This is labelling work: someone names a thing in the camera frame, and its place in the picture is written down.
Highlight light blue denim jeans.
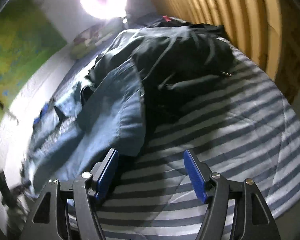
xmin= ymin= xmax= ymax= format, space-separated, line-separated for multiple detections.
xmin=21 ymin=26 xmax=203 ymax=198

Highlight folded blue grey garment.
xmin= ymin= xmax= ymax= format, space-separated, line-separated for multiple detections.
xmin=33 ymin=103 xmax=49 ymax=128

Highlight striped blue white quilt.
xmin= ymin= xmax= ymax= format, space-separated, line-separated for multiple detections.
xmin=25 ymin=12 xmax=300 ymax=240

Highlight stacked green floral blankets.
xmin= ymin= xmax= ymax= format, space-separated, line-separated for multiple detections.
xmin=70 ymin=22 xmax=122 ymax=60

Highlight black clothes pile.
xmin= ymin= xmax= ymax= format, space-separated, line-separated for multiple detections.
xmin=87 ymin=19 xmax=234 ymax=138

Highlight wooden slatted railing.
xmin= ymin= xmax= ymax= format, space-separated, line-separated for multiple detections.
xmin=151 ymin=0 xmax=300 ymax=102

